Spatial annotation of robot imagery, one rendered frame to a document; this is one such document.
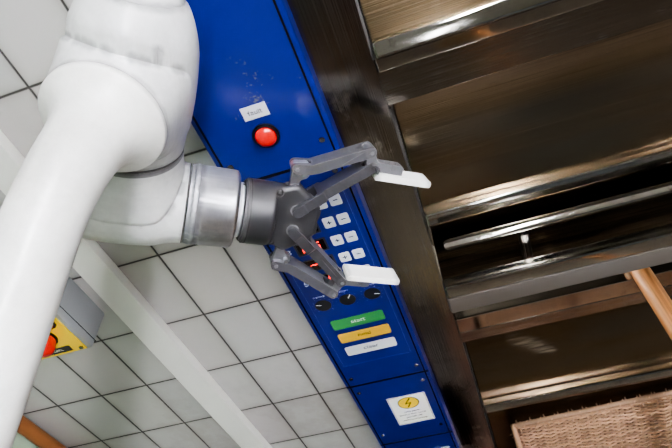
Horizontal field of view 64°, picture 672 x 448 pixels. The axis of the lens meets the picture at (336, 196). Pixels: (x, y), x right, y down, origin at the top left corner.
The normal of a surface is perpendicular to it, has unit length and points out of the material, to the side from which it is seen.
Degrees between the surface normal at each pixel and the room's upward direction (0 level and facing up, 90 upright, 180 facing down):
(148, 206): 96
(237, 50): 90
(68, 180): 66
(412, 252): 90
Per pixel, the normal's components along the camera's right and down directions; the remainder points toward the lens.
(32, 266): 0.59, -0.06
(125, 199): 0.18, 0.65
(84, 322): 0.95, -0.27
